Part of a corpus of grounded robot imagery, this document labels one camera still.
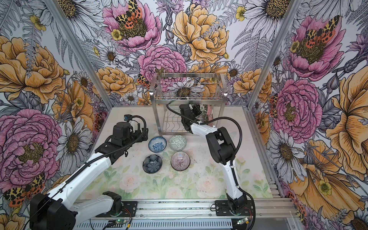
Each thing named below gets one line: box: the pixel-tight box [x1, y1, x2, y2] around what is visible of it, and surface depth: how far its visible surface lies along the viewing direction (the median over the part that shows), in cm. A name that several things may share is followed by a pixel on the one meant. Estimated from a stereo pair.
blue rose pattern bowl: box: [148, 136, 168, 153], surface depth 99 cm
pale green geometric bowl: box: [168, 134, 188, 152], surface depth 99 cm
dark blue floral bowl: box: [142, 154, 163, 174], surface depth 89 cm
